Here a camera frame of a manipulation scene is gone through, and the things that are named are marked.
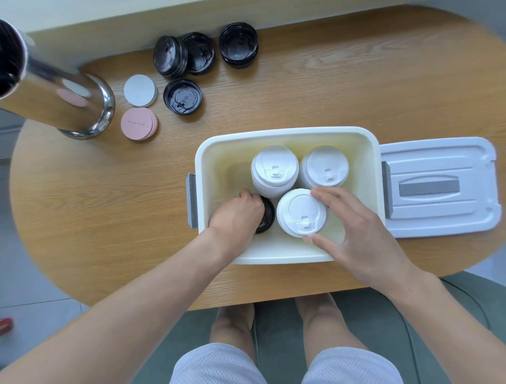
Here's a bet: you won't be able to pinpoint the person's right hand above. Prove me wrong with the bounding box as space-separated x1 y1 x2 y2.
302 186 416 296

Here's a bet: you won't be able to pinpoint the person's left hand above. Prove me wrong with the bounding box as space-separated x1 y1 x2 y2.
208 188 266 254

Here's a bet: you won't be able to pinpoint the stack of black cup lids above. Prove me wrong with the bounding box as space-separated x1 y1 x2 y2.
153 36 188 78
163 78 203 116
253 195 276 235
181 32 216 76
218 22 259 70

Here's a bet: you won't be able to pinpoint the stack of white cup lids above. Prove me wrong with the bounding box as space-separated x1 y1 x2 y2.
299 145 350 190
251 145 300 199
276 188 329 239

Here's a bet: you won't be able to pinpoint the person's right forearm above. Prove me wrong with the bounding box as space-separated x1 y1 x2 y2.
379 264 506 384

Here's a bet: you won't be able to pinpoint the person's left forearm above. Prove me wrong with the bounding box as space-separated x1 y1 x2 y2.
0 226 242 384

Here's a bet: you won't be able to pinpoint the white plastic storage box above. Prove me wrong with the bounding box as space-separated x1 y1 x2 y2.
186 127 392 266

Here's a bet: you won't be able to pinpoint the person's right leg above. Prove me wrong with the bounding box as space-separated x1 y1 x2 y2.
294 293 370 362

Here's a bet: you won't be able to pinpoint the person's leg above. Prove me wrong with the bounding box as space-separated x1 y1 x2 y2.
209 303 255 361
294 293 370 362

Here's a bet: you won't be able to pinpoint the person's left leg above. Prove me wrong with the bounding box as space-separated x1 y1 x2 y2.
209 303 255 361

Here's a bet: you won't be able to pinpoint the white storage box lid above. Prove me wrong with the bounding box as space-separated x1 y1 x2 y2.
379 136 503 239

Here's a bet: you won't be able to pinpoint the stack of pink round coasters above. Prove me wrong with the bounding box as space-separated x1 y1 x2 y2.
120 108 159 142

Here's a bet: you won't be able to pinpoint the stack of white round coasters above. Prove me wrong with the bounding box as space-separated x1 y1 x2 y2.
124 74 158 108

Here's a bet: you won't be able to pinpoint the white mesh shorts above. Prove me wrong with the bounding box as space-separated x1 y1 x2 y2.
169 342 405 384

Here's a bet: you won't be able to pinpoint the stainless steel cylinder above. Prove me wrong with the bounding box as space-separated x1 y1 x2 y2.
0 18 116 141

